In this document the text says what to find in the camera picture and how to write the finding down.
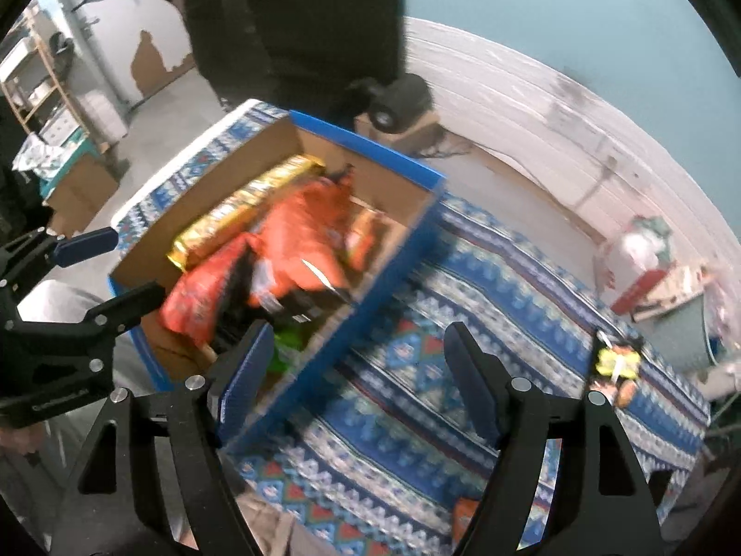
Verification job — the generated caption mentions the person in dark clothes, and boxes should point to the person in dark clothes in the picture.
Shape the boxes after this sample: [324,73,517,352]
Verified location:
[155,0,433,132]

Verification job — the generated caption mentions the yellow snack packet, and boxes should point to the yellow snack packet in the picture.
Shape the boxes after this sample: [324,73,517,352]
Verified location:
[595,343,645,381]

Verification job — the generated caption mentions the orange snack packet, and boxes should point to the orange snack packet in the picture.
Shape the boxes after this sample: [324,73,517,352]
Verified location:
[248,178,355,309]

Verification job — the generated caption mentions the green label snack packet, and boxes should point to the green label snack packet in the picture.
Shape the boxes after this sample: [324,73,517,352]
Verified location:
[268,323,309,373]

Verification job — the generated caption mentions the long gold snack packet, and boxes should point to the long gold snack packet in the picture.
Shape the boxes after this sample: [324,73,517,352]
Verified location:
[167,154,326,271]

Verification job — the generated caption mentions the grey plastic tub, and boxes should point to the grey plastic tub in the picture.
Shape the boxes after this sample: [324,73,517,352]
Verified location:
[653,288,731,373]

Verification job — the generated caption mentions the person's grey trousers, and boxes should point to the person's grey trousers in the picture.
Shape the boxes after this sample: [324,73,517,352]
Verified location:
[16,279,158,398]

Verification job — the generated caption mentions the large brown cardboard box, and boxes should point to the large brown cardboard box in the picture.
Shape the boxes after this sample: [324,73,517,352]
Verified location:
[45,152,120,236]

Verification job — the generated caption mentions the wooden shelf rack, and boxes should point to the wooden shelf rack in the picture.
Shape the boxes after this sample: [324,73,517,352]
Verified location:
[0,5,89,147]

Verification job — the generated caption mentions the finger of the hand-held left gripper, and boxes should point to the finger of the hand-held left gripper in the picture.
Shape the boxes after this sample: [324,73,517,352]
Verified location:
[0,227,120,303]
[12,281,167,338]

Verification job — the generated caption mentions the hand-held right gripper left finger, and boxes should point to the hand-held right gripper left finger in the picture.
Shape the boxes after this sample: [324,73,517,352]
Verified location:
[49,321,277,556]

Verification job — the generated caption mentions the orange chips bag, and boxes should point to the orange chips bag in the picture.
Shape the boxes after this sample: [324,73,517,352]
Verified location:
[346,207,390,271]

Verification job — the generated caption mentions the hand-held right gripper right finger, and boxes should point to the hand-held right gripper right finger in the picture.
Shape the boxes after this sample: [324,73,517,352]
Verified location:
[443,321,665,556]

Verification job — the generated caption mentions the blue patterned tablecloth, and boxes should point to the blue patterned tablecloth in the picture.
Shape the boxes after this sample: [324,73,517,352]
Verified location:
[113,98,714,556]

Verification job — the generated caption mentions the red and white gift bag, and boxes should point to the red and white gift bag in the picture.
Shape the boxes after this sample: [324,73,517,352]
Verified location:
[595,213,676,315]

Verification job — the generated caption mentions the red-orange snack packet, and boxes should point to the red-orange snack packet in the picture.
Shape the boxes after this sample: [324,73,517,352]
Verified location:
[158,232,257,349]

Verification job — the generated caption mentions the blue cardboard box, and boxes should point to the blue cardboard box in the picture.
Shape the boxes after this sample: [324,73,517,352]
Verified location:
[107,110,448,456]

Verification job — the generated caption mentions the white drawer unit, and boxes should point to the white drawer unit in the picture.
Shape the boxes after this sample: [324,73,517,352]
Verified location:
[80,88,129,144]

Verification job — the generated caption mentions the wooden board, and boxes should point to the wooden board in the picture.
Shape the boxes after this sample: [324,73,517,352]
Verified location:
[630,265,714,323]

